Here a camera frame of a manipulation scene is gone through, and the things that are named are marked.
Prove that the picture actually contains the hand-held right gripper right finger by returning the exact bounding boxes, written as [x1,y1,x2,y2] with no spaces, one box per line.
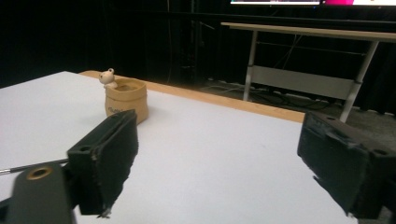
[296,111,396,220]

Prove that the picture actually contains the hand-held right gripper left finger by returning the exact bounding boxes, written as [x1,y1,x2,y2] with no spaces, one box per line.
[66,108,139,218]

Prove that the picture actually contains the tan bear pen holder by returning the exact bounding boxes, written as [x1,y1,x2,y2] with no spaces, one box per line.
[98,67,149,126]

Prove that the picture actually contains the black pen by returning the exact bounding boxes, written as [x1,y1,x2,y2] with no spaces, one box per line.
[0,158,69,176]

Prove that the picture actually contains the white-legged desk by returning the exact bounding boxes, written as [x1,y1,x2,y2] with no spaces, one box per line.
[220,21,396,124]

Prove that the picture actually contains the floor cables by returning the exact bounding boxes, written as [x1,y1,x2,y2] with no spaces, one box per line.
[199,78,344,111]

